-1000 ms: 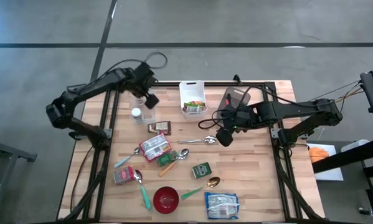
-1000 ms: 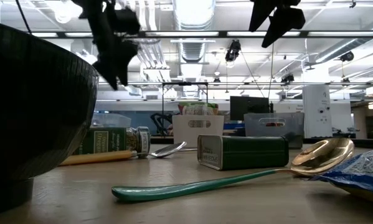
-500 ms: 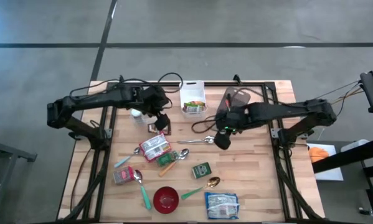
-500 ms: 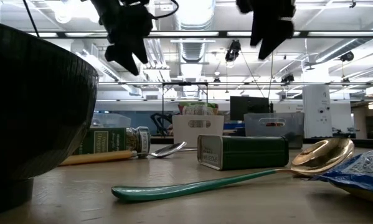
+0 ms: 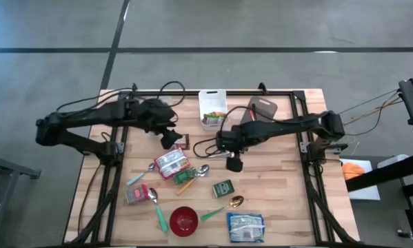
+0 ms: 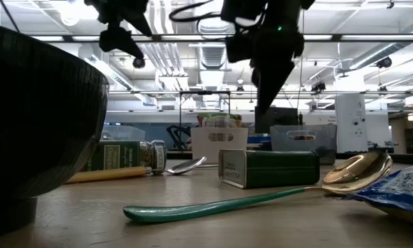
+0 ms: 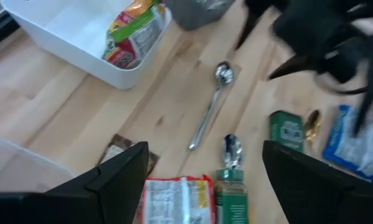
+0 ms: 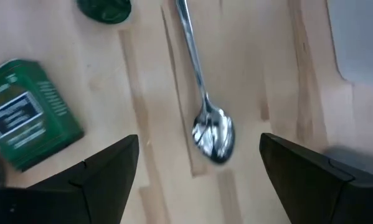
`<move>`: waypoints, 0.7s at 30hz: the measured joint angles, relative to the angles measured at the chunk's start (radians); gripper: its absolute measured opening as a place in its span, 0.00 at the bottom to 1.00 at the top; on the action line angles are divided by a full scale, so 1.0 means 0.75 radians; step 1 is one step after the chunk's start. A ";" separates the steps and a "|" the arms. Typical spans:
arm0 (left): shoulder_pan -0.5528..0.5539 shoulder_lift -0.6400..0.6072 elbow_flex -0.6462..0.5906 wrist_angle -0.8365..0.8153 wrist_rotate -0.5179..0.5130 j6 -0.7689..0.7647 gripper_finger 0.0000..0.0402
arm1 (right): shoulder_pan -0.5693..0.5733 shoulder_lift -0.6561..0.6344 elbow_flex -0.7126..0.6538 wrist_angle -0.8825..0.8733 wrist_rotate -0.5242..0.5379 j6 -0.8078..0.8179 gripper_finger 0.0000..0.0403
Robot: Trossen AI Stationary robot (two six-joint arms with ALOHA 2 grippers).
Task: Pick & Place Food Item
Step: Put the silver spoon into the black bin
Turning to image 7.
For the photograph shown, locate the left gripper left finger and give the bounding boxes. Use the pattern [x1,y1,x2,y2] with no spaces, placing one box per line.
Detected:
[45,141,149,224]

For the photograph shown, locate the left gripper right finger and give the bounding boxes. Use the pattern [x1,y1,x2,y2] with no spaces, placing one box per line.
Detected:
[262,140,367,224]

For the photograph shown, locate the blue ramen packet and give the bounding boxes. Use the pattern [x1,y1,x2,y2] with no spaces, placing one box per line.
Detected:
[322,105,373,184]

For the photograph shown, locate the brown food packet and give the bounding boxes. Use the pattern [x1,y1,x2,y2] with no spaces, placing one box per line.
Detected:
[96,133,161,178]

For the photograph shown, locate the green pepper tin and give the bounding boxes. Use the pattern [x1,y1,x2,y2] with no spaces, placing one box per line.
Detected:
[269,110,305,153]

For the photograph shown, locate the red ramen packet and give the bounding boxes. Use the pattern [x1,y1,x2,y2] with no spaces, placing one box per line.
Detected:
[136,174,217,224]

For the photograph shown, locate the green lidded oregano jar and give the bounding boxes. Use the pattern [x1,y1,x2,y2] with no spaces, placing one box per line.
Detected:
[214,169,249,224]

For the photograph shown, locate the long steel spoon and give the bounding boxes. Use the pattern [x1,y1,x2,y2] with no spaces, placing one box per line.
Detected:
[187,61,235,152]

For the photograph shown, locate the yellow green ramen packet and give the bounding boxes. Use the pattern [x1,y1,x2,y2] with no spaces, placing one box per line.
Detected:
[101,0,168,70]

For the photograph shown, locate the clear plastic bin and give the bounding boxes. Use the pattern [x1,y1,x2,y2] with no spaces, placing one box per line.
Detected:
[0,130,77,194]

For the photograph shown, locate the grey plastic bin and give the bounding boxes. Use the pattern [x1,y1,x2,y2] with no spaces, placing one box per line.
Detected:
[164,0,237,31]

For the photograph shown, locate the white plastic bin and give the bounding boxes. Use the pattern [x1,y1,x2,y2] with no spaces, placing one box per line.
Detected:
[0,0,173,90]

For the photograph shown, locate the gold spoon green handle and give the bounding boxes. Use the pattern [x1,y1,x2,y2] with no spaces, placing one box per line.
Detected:
[303,109,323,147]

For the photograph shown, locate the yellow handled spoon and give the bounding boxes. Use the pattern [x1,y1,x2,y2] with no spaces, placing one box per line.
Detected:
[222,133,245,171]

